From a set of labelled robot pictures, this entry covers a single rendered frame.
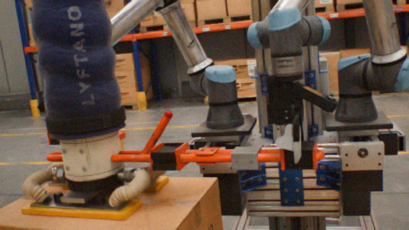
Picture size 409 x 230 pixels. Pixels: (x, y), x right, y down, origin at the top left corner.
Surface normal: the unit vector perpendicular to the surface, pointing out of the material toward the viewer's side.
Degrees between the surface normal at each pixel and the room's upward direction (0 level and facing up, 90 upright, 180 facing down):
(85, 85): 79
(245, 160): 90
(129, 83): 91
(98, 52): 69
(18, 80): 90
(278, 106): 90
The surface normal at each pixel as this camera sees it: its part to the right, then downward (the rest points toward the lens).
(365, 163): -0.24, 0.21
